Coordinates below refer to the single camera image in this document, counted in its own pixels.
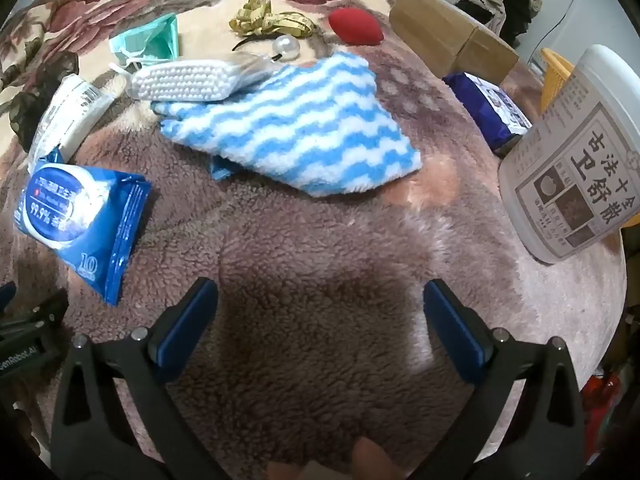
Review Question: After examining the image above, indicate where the dark blue tissue pack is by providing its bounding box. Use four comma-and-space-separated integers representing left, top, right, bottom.
443, 72, 533, 157

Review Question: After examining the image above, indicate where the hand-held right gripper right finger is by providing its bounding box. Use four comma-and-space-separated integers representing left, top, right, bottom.
405, 280, 588, 480

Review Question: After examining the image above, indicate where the black pearl hair tie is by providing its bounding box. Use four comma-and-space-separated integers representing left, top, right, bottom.
231, 35, 301, 61

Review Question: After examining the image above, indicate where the cardboard box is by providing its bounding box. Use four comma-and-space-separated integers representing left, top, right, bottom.
389, 0, 521, 83

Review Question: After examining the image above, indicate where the blue white striped cloth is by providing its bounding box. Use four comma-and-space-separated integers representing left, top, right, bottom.
151, 51, 422, 197

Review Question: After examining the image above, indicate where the white labelled jar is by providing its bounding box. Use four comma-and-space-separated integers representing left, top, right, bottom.
498, 44, 640, 265

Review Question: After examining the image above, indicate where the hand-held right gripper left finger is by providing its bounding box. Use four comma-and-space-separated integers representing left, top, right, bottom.
50, 277, 236, 480

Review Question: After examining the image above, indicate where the yellow measuring tape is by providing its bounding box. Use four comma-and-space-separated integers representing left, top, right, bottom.
229, 0, 321, 40

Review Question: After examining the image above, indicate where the red sponge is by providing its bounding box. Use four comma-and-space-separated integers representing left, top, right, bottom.
327, 8, 385, 45

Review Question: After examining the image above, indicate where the yellow plastic basket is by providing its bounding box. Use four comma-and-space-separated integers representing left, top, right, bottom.
540, 47, 576, 116

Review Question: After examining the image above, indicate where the cotton swab pack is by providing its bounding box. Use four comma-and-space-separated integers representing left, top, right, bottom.
125, 55, 281, 102

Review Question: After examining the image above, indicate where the person's right hand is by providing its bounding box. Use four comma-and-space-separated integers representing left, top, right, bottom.
267, 437, 406, 480

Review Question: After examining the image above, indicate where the white plastic packet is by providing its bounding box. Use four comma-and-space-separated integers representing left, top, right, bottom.
27, 74, 117, 166

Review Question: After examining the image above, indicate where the blue wet wipes pack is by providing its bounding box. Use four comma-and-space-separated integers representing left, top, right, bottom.
13, 147, 152, 307

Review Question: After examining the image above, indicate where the green face mask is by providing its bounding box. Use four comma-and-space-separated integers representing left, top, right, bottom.
109, 12, 181, 68

